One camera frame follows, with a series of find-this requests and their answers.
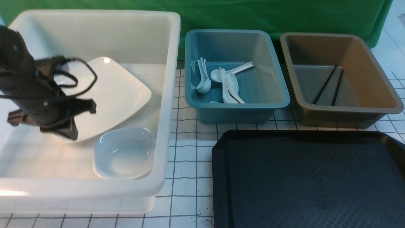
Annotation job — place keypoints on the brown plastic bin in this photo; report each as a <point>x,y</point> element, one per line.
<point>365,95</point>

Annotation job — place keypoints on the green cloth backdrop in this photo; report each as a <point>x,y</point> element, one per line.
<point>363,18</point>

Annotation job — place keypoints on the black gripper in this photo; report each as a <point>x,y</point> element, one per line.
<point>52,113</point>

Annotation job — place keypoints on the black serving tray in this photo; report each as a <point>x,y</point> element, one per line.
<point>308,179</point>

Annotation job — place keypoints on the teal plastic bin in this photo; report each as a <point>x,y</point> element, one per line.
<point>262,88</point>

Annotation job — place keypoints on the small white bowl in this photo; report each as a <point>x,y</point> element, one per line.
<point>124,154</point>

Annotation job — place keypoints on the white fork in teal bin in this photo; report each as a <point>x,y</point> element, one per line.
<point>193,67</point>

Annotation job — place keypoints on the white soup spoon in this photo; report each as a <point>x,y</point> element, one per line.
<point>233,88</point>

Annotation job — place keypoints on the white spoon leaning left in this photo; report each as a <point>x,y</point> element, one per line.
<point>205,84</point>

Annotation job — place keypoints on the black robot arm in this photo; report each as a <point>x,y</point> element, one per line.
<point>35,86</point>

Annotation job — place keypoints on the large white plastic bin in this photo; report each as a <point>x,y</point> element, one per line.
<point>45,173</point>

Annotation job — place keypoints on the white spoon centre front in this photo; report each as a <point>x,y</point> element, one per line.
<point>226,96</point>

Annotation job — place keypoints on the black chopstick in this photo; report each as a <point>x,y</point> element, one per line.
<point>324,86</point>
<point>333,103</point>

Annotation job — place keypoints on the large white square plate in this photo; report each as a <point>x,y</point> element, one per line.
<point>118,95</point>

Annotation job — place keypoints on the white spoon long handle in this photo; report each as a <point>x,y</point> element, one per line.
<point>216,74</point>

